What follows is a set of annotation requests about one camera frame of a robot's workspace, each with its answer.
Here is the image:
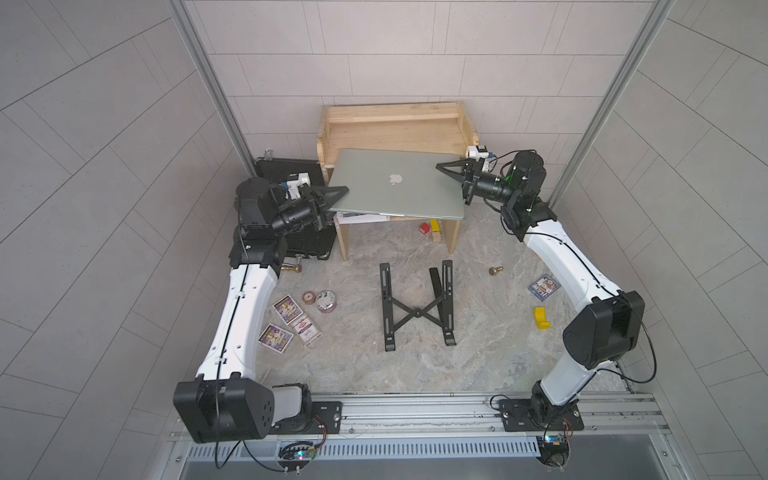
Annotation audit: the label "silver laptop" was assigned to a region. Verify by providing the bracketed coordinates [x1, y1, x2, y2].
[329, 149, 464, 220]

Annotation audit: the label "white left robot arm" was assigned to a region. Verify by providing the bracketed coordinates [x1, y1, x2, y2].
[173, 177, 349, 444]

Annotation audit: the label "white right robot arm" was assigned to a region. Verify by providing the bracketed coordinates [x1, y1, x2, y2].
[436, 150, 645, 427]

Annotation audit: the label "black laptop stand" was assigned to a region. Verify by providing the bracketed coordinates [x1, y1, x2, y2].
[379, 259, 458, 353]

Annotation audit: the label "black briefcase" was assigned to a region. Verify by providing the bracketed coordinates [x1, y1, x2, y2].
[252, 157, 336, 260]

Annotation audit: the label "white papers on shelf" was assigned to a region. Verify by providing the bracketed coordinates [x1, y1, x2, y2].
[336, 212, 390, 225]

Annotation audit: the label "wooden shelf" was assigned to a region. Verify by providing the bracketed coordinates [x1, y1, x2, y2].
[315, 100, 480, 262]

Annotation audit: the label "brass knob left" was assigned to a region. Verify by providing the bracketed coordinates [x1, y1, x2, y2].
[281, 264, 303, 273]

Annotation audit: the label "foil lidded round tin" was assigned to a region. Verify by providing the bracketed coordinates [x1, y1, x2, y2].
[315, 290, 337, 313]

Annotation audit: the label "yellow plastic block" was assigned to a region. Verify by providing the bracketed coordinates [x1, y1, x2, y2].
[534, 307, 551, 330]

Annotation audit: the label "left circuit board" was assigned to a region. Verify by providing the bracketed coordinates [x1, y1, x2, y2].
[277, 441, 319, 471]

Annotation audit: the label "circuit board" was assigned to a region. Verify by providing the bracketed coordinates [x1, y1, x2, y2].
[536, 435, 571, 469]
[277, 441, 319, 471]

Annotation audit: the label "right circuit board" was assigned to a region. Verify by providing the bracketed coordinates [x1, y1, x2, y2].
[536, 435, 571, 469]

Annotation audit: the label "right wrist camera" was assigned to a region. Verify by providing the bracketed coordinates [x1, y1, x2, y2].
[466, 145, 497, 172]

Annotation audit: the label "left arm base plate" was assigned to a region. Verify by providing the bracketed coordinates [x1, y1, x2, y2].
[270, 402, 343, 435]

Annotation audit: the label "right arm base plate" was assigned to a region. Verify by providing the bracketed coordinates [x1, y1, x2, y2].
[493, 398, 585, 432]

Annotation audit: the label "aluminium rail frame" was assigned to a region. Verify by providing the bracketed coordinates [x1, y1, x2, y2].
[149, 392, 693, 479]

